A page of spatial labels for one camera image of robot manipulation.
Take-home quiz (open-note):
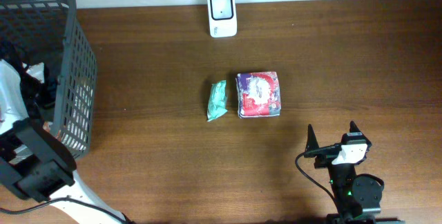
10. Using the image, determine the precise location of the red purple tissue pack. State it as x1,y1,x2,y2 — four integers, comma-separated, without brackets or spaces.
236,71,282,118

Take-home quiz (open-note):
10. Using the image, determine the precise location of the teal wet wipes pouch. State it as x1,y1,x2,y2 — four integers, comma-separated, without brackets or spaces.
207,80,227,122

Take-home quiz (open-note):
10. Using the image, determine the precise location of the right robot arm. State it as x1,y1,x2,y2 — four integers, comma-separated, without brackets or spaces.
295,121,402,224

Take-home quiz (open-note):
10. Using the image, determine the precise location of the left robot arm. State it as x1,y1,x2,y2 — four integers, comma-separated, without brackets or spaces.
1,41,130,223

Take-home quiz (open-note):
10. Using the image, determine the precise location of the white barcode scanner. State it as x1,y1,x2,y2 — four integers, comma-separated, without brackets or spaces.
207,0,238,38

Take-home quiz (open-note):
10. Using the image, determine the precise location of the dark grey plastic basket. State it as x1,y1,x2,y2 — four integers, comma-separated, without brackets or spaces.
1,0,97,160

